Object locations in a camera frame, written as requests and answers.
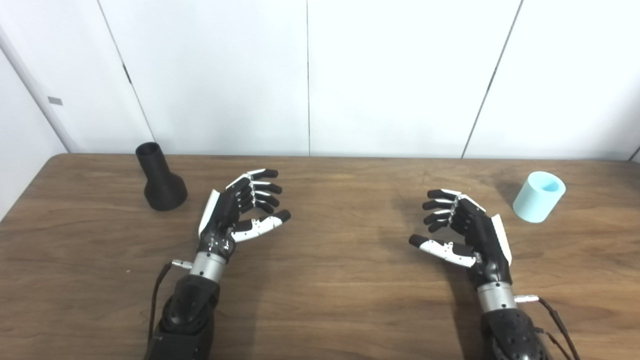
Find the light blue cylinder cup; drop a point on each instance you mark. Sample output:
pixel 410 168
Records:
pixel 536 202

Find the grey wall label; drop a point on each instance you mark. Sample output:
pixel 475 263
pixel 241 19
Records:
pixel 55 101

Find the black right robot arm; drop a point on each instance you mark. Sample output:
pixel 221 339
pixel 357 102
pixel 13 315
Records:
pixel 510 330

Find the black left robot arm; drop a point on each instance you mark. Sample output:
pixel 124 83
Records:
pixel 190 310

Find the black wall panel hinge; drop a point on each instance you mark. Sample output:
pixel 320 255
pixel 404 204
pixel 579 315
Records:
pixel 127 73

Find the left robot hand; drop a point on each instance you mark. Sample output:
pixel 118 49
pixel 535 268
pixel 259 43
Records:
pixel 225 212

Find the black nozzle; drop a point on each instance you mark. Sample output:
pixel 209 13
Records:
pixel 161 190

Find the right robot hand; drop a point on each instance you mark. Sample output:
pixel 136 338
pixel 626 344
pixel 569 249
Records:
pixel 480 235

